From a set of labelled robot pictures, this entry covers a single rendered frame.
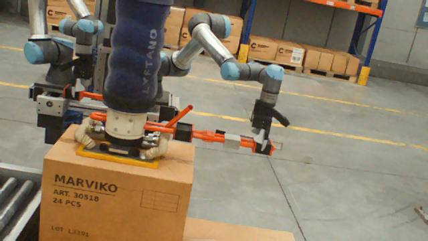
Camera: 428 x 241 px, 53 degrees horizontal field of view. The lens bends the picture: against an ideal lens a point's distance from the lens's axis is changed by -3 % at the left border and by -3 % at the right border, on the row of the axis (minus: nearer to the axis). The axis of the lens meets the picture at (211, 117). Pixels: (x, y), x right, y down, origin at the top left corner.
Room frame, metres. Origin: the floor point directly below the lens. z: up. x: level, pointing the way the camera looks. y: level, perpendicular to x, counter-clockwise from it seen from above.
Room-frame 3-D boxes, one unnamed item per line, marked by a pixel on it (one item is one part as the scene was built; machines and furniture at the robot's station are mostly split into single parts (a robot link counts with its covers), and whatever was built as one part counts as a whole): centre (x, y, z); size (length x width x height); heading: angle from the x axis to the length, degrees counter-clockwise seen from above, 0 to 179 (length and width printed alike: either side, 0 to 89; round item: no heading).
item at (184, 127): (1.78, 0.11, 1.07); 0.10 x 0.08 x 0.06; 4
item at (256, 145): (1.80, -0.24, 1.07); 0.08 x 0.07 x 0.05; 94
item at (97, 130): (1.76, 0.36, 1.01); 0.34 x 0.25 x 0.06; 94
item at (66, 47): (2.27, 0.86, 1.20); 0.13 x 0.12 x 0.14; 150
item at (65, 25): (2.07, 0.73, 1.37); 0.11 x 0.11 x 0.08; 60
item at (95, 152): (1.67, 0.35, 0.97); 0.34 x 0.10 x 0.05; 94
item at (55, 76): (2.27, 0.85, 1.09); 0.15 x 0.15 x 0.10
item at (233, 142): (1.80, -0.11, 1.07); 0.07 x 0.07 x 0.04; 4
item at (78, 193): (1.75, 0.33, 0.75); 0.60 x 0.40 x 0.40; 94
